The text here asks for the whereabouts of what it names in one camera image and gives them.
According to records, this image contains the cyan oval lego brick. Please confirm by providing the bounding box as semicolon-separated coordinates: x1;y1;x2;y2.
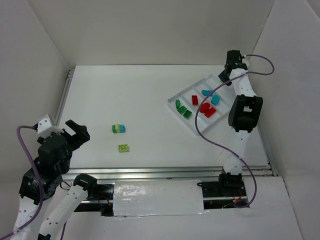
210;94;220;106

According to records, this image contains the cyan 2x4 lego plate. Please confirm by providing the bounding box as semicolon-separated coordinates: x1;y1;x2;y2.
201;89;213;97

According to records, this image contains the red oval lego brick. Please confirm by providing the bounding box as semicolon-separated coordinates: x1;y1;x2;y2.
199;102;211;114

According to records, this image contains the red curved lego brick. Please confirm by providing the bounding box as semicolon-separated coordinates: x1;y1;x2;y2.
191;95;199;106

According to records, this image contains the red 2x4 lego brick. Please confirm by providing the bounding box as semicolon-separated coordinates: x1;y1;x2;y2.
204;107;216;119

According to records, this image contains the green 2x4 lego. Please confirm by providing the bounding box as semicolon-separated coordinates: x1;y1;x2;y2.
183;110;192;119

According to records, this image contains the green sloped lego brick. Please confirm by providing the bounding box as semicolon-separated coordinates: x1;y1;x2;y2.
175;99;181;110

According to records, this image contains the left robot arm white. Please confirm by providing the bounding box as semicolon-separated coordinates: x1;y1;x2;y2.
10;116;101;240

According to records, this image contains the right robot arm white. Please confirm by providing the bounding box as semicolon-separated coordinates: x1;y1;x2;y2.
218;50;263;192

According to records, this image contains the green small stacked lego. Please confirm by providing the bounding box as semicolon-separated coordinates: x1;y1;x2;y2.
112;125;117;134

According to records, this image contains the white divided plastic tray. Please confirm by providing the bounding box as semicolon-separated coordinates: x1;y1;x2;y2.
167;75;236;135

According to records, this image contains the pale yellow lego brick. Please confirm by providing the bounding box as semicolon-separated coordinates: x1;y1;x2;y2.
114;123;121;133

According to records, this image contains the cyan small lego brick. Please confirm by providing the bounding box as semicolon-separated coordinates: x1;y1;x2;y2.
119;124;126;133

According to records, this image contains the lime 2x2 lego plate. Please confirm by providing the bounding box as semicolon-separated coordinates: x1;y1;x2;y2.
118;144;129;153

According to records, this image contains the white foil cover plate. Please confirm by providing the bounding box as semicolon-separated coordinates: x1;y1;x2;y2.
113;179;204;217

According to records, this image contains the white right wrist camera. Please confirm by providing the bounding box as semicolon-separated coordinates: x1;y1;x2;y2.
241;54;251;68

